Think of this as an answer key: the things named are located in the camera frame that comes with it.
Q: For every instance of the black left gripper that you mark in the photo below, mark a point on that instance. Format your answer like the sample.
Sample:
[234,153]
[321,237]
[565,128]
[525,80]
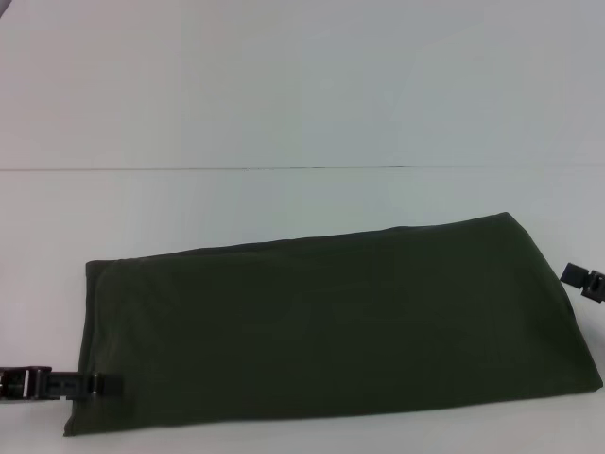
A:
[23,383]

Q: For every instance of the dark green t-shirt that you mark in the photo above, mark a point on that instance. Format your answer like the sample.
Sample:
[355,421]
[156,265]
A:
[331,321]

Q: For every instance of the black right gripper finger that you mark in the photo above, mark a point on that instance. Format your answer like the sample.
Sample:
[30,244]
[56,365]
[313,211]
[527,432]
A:
[583,281]

